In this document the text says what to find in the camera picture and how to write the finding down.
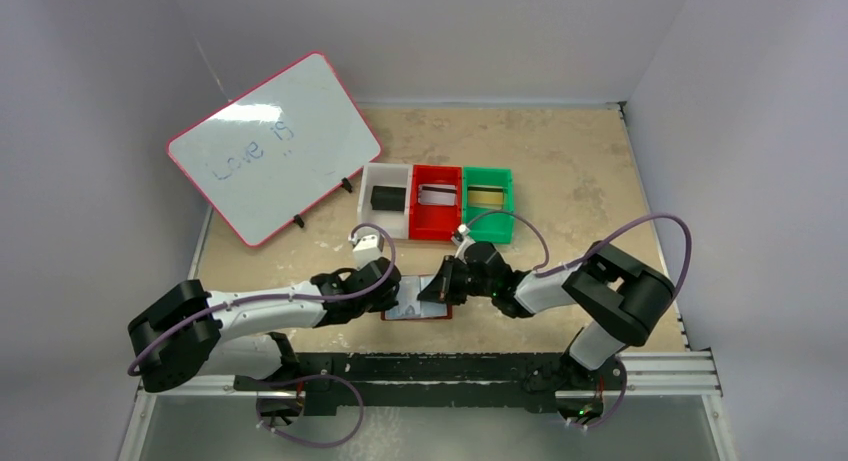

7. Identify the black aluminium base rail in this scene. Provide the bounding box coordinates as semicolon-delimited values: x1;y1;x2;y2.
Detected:
135;349;723;420

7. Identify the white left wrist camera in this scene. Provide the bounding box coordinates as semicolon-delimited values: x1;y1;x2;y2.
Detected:
350;232;385;269

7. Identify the green plastic bin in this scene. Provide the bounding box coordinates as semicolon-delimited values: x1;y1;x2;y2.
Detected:
462;166;514;244

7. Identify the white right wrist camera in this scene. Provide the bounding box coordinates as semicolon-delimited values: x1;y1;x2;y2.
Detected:
451;224;474;251

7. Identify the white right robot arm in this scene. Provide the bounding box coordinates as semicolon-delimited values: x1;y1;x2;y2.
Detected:
417;242;676;371

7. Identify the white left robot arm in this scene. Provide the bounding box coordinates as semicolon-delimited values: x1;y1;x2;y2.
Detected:
127;257;402;393

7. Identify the gold card in bin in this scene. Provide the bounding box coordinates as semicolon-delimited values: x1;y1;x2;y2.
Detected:
466;185;506;210

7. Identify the red plastic bin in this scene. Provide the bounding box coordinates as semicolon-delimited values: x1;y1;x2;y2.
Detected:
408;164;463;241

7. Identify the pink framed whiteboard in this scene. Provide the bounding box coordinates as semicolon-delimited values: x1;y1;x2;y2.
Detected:
166;52;382;247

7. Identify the white plastic bin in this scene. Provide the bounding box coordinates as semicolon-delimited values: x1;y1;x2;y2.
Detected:
357;163;412;239

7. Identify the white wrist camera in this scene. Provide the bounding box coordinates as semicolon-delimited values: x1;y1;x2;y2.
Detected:
451;224;474;251
350;232;385;269

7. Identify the red leather card holder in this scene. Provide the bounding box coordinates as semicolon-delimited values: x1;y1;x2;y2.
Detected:
380;274;455;323

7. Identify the black card in bin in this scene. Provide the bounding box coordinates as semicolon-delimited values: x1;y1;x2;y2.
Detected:
370;185;408;212

